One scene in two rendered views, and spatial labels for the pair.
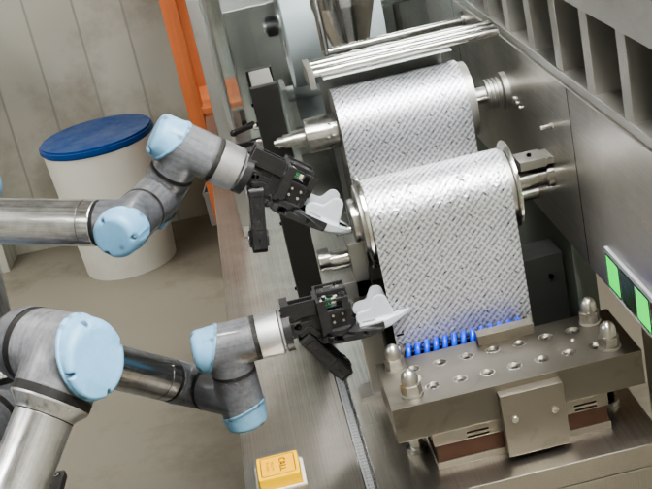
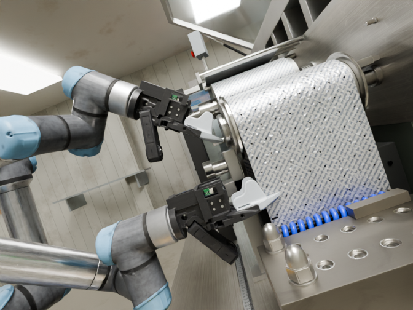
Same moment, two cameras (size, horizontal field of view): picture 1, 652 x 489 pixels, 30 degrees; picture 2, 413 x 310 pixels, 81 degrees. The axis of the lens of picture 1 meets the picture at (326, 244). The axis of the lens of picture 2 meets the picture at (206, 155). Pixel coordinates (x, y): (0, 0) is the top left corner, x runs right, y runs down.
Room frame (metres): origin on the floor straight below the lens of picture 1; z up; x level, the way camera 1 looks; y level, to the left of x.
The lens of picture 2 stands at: (1.36, -0.04, 1.23)
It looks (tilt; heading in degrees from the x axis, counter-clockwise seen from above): 2 degrees down; 5
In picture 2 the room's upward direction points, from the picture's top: 20 degrees counter-clockwise
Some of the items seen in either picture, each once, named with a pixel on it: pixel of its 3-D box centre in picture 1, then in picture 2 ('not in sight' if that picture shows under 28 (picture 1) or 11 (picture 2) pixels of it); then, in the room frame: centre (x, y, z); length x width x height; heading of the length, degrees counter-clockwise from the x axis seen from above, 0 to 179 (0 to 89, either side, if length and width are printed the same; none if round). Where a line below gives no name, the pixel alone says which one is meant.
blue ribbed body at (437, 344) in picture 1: (466, 340); (337, 216); (1.81, -0.20, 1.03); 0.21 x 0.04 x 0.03; 92
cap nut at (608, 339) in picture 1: (607, 334); not in sight; (1.68, -0.40, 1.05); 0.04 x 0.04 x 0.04
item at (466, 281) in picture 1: (456, 288); (318, 171); (1.84, -0.20, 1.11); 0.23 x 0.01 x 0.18; 92
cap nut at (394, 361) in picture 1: (393, 356); (271, 235); (1.76, -0.07, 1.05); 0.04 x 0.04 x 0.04
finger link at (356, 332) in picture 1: (358, 329); (236, 213); (1.81, -0.02, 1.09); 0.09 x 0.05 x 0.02; 91
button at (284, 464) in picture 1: (278, 471); not in sight; (1.72, 0.16, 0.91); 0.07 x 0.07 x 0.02; 2
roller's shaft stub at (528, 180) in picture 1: (532, 178); (360, 80); (1.90, -0.36, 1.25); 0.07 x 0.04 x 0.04; 92
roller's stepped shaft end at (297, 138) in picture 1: (290, 140); (192, 117); (2.14, 0.02, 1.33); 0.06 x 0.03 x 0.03; 92
